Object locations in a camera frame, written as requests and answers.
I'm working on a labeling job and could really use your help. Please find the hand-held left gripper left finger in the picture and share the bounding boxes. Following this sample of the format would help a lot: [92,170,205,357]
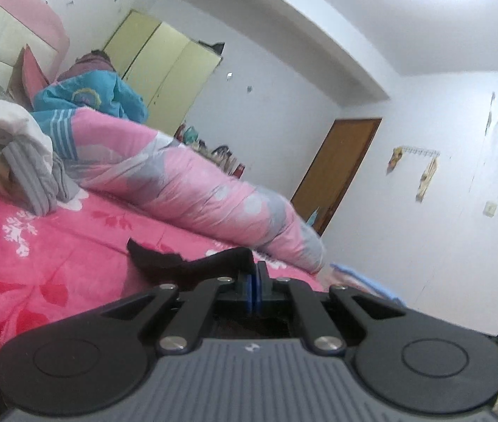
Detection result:
[100,270,254,354]

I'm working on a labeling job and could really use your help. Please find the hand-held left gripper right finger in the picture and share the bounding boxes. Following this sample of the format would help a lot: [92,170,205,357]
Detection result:
[254,261,408,354]

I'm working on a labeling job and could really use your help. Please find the black T-shirt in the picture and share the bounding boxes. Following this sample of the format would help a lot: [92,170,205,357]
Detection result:
[127,238,296,341]

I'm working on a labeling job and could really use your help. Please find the blue folded cloth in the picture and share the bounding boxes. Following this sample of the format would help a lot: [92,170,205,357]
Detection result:
[330,263,406,306]

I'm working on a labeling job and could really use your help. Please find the pink grey floral quilt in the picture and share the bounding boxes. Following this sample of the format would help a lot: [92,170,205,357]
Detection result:
[33,108,326,273]

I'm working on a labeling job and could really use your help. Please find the clutter of small items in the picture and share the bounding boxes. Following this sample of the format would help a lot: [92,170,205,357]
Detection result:
[174,123,246,181]

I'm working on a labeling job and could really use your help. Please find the brown wooden door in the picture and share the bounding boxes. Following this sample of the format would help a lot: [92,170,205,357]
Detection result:
[290,118,383,236]

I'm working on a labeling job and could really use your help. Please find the pink floral blanket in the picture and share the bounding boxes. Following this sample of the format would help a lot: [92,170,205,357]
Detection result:
[0,182,333,370]

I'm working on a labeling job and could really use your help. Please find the teal patterned pillow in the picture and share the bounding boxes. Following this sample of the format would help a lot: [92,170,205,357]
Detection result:
[31,72,149,161]

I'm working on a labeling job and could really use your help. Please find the yellow-green wardrobe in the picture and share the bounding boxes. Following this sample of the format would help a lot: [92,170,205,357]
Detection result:
[102,9,224,137]

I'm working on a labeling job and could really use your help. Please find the maroon cloth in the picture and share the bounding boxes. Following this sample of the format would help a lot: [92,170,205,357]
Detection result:
[75,50,114,74]

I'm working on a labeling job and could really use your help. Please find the white garment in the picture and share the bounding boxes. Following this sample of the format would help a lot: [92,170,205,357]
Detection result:
[0,99,54,172]

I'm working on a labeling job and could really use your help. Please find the pink cushion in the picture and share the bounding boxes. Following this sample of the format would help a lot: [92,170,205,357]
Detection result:
[9,46,52,110]

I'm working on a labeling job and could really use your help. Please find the long wall ornament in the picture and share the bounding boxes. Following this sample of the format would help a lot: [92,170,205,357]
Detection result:
[416,158,439,203]

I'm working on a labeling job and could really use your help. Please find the small wall ornament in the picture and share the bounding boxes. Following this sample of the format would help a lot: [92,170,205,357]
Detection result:
[387,147,406,174]

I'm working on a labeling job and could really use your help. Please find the wall hook rack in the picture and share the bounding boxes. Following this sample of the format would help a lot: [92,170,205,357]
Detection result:
[401,147,441,160]

